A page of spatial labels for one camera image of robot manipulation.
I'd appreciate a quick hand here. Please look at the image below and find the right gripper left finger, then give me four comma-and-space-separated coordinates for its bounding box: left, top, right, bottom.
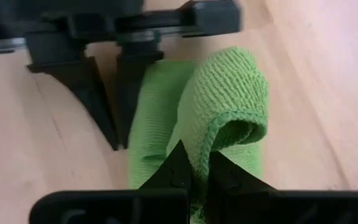
139, 139, 195, 191

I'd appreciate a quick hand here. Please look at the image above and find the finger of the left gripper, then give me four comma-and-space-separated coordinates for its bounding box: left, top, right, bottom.
25, 30, 120, 152
115, 40, 165, 149

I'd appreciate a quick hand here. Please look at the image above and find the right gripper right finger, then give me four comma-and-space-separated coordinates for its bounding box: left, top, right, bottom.
204, 151, 276, 224

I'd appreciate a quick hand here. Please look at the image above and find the green microfiber towel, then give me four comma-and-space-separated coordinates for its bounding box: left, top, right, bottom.
127, 46, 270, 224

